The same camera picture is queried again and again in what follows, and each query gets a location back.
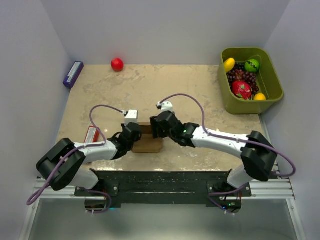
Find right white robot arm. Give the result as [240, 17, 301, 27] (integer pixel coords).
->
[150, 111, 277, 197]

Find purple cable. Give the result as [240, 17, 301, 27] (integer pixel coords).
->
[26, 104, 127, 206]
[159, 93, 297, 178]

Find purple rectangular box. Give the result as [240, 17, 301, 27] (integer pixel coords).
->
[63, 61, 84, 89]

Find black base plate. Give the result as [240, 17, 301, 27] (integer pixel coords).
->
[75, 171, 252, 211]

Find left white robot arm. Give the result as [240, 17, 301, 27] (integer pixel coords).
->
[36, 122, 142, 196]

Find small yellow orange fruit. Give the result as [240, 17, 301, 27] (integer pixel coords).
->
[253, 93, 267, 101]

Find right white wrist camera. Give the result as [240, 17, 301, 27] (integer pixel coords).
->
[156, 101, 174, 113]

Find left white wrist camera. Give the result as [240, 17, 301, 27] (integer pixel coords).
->
[124, 109, 138, 125]

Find yellow lemon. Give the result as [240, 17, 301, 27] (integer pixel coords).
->
[223, 58, 236, 73]

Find red dragon fruit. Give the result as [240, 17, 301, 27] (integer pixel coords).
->
[231, 80, 253, 100]

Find brown cardboard box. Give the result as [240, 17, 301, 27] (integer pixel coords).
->
[132, 122, 164, 154]

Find green plastic bin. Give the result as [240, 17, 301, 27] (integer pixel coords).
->
[217, 47, 284, 115]

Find purple grapes bunch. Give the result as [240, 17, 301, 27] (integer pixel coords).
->
[226, 63, 260, 94]

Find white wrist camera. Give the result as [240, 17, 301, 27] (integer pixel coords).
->
[156, 101, 174, 113]
[124, 109, 138, 125]

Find green striped fruit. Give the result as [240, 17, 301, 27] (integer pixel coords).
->
[244, 58, 260, 73]

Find red tomato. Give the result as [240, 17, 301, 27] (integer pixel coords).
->
[111, 58, 124, 72]

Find red rectangular box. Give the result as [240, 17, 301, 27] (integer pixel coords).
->
[84, 126, 100, 144]

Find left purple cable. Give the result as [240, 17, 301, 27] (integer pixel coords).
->
[26, 104, 127, 206]

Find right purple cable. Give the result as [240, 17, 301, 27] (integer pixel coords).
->
[159, 93, 297, 178]

